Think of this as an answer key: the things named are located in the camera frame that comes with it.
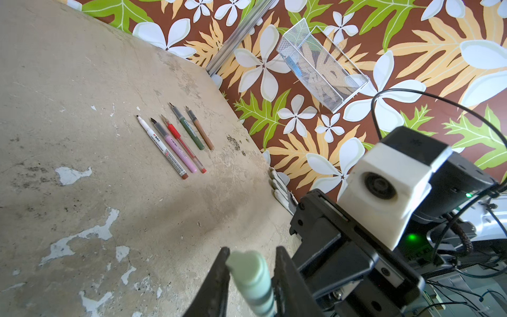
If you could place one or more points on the grey striped work glove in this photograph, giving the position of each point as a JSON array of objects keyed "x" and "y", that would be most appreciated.
[{"x": 281, "y": 193}]

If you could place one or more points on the light green pen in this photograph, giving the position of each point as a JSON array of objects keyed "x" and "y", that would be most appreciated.
[{"x": 252, "y": 278}]

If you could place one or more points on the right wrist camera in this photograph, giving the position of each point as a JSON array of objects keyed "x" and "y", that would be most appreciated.
[{"x": 384, "y": 189}]

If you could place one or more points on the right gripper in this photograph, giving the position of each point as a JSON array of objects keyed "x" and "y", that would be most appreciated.
[{"x": 348, "y": 271}]

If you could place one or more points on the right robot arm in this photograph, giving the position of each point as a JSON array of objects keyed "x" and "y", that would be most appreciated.
[{"x": 438, "y": 236}]

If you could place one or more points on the brown white marker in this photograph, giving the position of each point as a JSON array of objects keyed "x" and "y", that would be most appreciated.
[{"x": 163, "y": 149}]

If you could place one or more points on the white mesh basket right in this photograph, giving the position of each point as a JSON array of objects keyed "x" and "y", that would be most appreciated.
[{"x": 314, "y": 66}]

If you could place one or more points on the brown orange pen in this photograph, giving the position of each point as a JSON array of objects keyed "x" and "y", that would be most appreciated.
[{"x": 198, "y": 125}]

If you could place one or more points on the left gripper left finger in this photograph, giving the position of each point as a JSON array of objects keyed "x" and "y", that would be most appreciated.
[{"x": 212, "y": 297}]

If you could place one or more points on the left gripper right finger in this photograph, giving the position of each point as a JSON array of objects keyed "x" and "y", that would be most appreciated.
[{"x": 292, "y": 296}]

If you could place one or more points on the pink pen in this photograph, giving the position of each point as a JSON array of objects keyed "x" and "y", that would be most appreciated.
[{"x": 175, "y": 147}]

